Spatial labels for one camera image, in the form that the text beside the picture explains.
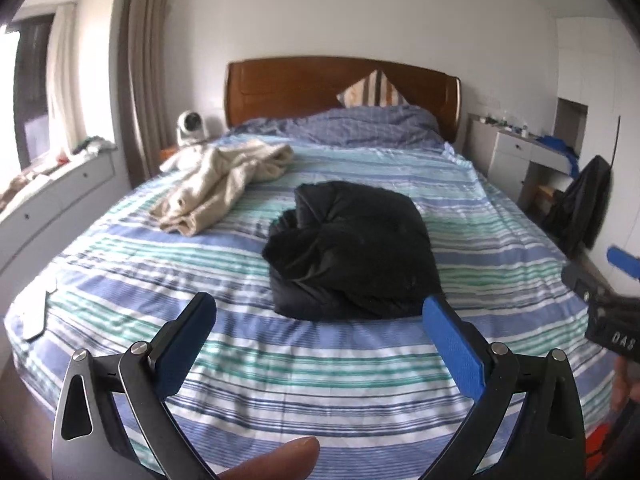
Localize beige garment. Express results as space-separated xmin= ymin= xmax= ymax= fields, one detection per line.
xmin=149 ymin=139 xmax=295 ymax=237

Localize white windowsill cabinet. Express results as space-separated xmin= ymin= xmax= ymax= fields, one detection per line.
xmin=0 ymin=150 xmax=119 ymax=277

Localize striped bed sheet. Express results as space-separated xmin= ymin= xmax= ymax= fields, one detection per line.
xmin=2 ymin=132 xmax=622 ymax=477

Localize wooden headboard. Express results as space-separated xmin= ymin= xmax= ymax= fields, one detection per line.
xmin=224 ymin=56 xmax=462 ymax=144

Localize small clothes pile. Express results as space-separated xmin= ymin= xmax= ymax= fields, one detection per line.
xmin=70 ymin=135 xmax=119 ymax=157

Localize striped pillow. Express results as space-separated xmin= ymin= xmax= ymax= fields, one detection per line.
xmin=337 ymin=70 xmax=412 ymax=109

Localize white round appliance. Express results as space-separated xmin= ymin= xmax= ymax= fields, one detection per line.
xmin=176 ymin=110 xmax=209 ymax=147

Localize white flat object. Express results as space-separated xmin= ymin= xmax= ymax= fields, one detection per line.
xmin=22 ymin=277 xmax=60 ymax=342

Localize brown curtain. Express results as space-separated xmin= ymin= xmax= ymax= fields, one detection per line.
xmin=117 ymin=0 xmax=174 ymax=192

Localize brown cloth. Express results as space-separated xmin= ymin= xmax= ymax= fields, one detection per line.
xmin=0 ymin=170 xmax=54 ymax=212

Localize white wardrobe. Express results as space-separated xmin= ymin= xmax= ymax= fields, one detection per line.
xmin=552 ymin=15 xmax=640 ymax=281

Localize person's right hand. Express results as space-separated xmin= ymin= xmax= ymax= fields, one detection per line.
xmin=612 ymin=357 xmax=640 ymax=412

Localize person's left hand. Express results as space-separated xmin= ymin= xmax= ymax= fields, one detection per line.
xmin=215 ymin=435 xmax=322 ymax=480

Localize small desk bottles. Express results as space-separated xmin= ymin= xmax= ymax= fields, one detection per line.
xmin=475 ymin=114 xmax=532 ymax=137

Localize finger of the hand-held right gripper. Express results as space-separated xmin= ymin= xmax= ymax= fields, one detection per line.
xmin=605 ymin=245 xmax=640 ymax=281

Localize blue duvet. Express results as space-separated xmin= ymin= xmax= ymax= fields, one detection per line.
xmin=227 ymin=105 xmax=447 ymax=151

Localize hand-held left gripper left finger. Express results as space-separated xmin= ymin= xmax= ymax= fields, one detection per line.
xmin=52 ymin=291 xmax=218 ymax=480

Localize white sheer curtain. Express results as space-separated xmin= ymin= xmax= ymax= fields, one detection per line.
xmin=47 ymin=2 xmax=82 ymax=127

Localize black hanging coat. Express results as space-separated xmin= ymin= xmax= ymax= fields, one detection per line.
xmin=545 ymin=155 xmax=614 ymax=261

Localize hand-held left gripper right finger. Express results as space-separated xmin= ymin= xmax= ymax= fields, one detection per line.
xmin=422 ymin=294 xmax=586 ymax=480

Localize white desk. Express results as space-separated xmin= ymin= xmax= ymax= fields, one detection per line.
xmin=467 ymin=112 xmax=582 ymax=212

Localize blue cloth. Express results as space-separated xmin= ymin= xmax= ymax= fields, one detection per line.
xmin=540 ymin=135 xmax=582 ymax=174

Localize black jacket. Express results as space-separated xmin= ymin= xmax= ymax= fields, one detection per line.
xmin=261 ymin=180 xmax=443 ymax=322

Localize window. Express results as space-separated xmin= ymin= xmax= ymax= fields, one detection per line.
xmin=0 ymin=10 xmax=57 ymax=177

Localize orange clothing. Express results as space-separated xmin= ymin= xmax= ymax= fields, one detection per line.
xmin=585 ymin=420 xmax=626 ymax=462

